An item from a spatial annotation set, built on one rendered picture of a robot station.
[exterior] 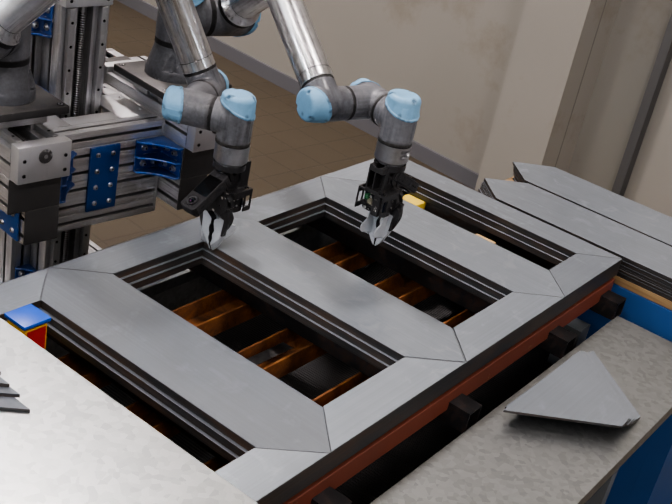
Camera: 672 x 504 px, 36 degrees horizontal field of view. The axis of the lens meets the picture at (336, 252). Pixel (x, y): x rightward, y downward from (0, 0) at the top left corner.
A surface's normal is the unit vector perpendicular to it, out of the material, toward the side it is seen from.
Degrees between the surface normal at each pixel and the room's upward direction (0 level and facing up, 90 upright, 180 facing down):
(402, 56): 90
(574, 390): 0
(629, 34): 90
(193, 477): 0
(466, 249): 0
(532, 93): 90
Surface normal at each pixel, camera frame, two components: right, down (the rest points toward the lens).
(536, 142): -0.69, 0.22
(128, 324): 0.18, -0.87
